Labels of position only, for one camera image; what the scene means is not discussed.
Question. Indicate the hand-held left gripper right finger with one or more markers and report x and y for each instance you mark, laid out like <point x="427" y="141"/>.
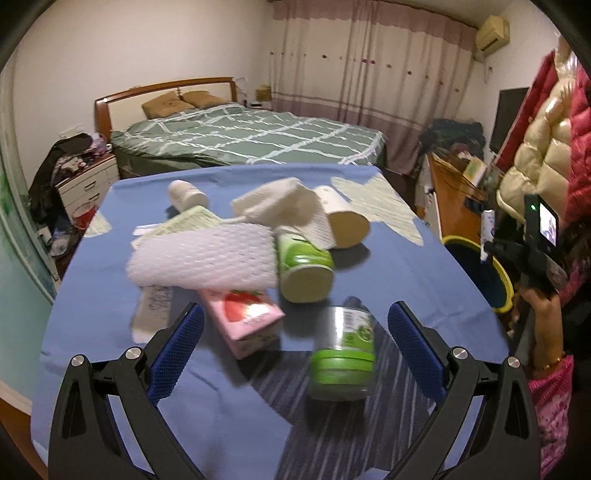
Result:
<point x="418" y="355"/>

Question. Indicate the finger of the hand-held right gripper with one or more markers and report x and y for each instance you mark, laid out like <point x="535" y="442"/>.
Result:
<point x="494" y="249"/>

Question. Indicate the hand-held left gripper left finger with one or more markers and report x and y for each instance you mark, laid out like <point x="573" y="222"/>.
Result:
<point x="178" y="355"/>

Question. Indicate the blue bin with yellow rim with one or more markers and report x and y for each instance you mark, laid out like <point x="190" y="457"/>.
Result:
<point x="480" y="272"/>

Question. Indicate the pink strawberry drink carton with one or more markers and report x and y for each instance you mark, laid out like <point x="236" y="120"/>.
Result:
<point x="244" y="323"/>

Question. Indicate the glass jar with green lid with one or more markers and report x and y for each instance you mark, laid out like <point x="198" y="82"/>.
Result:
<point x="341" y="364"/>

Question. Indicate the white foam net sleeve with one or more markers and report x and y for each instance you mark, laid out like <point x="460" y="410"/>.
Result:
<point x="198" y="258"/>

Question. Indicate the pale green printed box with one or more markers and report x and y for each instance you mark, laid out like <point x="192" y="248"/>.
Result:
<point x="189" y="219"/>

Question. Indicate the green labelled paper can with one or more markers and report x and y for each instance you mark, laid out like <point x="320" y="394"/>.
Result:
<point x="304" y="258"/>

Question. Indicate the cream paper cup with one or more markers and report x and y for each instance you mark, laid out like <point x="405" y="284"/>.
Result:
<point x="346" y="221"/>

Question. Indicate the white paper towel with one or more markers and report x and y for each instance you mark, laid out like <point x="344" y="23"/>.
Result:
<point x="277" y="203"/>

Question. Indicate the person's right forearm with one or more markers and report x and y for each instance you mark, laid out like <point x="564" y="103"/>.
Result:
<point x="551" y="406"/>

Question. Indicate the person's right hand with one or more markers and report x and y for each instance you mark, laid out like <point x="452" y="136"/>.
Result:
<point x="545" y="323"/>

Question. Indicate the wooden side desk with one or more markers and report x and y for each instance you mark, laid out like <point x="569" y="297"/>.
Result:
<point x="455" y="203"/>

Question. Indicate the blue patterned tablecloth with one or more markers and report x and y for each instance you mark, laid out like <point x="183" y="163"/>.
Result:
<point x="415" y="277"/>

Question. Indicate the green picture box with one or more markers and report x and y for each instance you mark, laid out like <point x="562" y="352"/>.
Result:
<point x="473" y="170"/>

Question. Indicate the cream puffer jacket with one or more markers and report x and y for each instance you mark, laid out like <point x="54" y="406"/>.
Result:
<point x="540" y="152"/>

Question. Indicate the pink puffer jacket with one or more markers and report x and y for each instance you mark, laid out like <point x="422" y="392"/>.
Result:
<point x="581" y="138"/>

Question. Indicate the heap of dark clothing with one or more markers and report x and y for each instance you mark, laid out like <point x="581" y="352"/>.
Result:
<point x="452" y="134"/>

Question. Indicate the black television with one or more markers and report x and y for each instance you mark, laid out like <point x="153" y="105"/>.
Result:
<point x="508" y="115"/>

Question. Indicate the white pill bottle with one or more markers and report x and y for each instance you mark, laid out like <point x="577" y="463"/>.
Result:
<point x="184" y="194"/>

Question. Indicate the red bag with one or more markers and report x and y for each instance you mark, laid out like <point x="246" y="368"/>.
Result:
<point x="85" y="217"/>

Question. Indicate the red hanging cloth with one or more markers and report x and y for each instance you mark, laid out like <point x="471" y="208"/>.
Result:
<point x="540" y="83"/>

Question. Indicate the white nightstand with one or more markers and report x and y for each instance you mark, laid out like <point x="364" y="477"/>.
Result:
<point x="87" y="184"/>

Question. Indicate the cream air conditioner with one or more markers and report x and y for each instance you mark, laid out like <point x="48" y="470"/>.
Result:
<point x="491" y="32"/>

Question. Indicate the striped pink curtain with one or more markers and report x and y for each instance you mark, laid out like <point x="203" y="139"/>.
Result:
<point x="369" y="69"/>

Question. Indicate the pile of dark clothes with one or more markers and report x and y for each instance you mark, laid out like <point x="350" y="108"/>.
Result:
<point x="51" y="175"/>

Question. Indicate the green plaid quilt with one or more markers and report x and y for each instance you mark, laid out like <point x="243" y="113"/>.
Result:
<point x="258" y="134"/>

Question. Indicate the brown pillow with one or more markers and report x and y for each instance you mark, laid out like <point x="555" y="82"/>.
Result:
<point x="166" y="104"/>
<point x="205" y="99"/>

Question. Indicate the wooden bed headboard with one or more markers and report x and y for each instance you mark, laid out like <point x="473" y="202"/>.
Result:
<point x="124" y="99"/>

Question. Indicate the small woven basket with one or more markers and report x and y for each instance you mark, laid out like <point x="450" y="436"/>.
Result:
<point x="263" y="93"/>

